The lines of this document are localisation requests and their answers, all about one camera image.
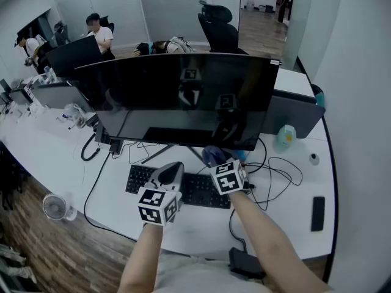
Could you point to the small black bin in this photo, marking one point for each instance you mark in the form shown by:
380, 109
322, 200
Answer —
269, 8

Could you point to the black bag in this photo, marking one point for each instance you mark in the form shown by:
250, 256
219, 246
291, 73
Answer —
9, 175

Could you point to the black office chair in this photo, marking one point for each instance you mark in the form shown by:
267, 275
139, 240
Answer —
218, 32
108, 26

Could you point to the person's left forearm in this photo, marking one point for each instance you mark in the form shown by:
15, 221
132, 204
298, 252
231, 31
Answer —
140, 255

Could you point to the small white desk fan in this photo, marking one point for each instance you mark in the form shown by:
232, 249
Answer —
55, 207

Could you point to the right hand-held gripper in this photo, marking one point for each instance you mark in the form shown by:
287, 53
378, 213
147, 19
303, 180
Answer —
229, 179

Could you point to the pale green bottle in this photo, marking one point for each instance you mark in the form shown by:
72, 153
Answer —
286, 139

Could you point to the round grey desk grommet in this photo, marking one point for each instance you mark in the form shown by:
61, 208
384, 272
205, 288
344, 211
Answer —
314, 159

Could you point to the black monitor with white sticker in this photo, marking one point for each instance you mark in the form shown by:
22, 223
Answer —
152, 87

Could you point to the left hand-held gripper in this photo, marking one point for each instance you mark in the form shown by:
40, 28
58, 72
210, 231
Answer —
157, 206

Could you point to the black desktop box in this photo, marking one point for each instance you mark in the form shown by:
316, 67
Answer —
102, 133

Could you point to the small black charger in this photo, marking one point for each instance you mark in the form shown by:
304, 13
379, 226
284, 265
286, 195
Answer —
92, 120

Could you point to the grey bag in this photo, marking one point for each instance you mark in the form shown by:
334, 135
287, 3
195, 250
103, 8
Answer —
15, 267

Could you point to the dark grey-blue cloth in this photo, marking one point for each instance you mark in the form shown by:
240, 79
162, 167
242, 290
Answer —
213, 156

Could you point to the black waist pouch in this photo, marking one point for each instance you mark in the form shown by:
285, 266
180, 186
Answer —
246, 262

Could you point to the blue packet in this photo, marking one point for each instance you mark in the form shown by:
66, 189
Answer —
240, 156

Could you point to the person's light shirt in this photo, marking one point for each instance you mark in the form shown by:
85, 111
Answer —
207, 276

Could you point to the black bin with teal bag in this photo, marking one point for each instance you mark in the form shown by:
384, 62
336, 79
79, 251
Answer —
319, 96

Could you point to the black smartphone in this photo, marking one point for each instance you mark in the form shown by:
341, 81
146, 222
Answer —
318, 214

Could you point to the clear water bottle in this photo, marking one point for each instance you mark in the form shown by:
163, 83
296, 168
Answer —
73, 114

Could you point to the black power adapter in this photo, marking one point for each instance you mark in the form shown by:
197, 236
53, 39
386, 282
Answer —
116, 146

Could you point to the person's right forearm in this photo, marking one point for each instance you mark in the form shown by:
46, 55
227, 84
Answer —
268, 243

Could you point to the black keyboard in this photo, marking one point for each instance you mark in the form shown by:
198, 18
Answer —
201, 191

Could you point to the grey desk divider panel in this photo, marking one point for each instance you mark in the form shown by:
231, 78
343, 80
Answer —
296, 117
20, 97

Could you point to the clear water jug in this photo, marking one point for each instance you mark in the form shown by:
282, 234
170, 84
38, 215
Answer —
250, 4

